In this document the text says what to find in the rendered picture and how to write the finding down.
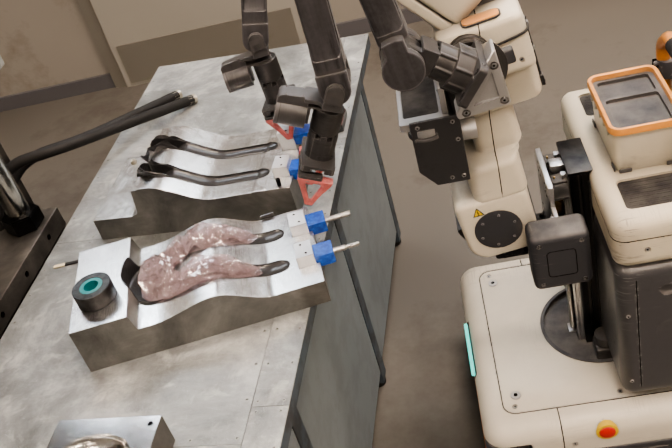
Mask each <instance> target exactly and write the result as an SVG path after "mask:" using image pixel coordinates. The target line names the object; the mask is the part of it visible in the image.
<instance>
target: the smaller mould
mask: <svg viewBox="0 0 672 448"><path fill-rule="evenodd" d="M174 443H175V439H174V437H173V435H172V433H171V431H170V429H169V428H168V426H167V424H166V422H165V420H164V418H163V417H162V415H153V416H134V417H115V418H96V419H77V420H60V421H59V422H58V425H57V427H56V429H55V431H54V433H53V435H52V437H51V440H50V442H49V444H48V446H47V448H173V446H174Z"/></svg>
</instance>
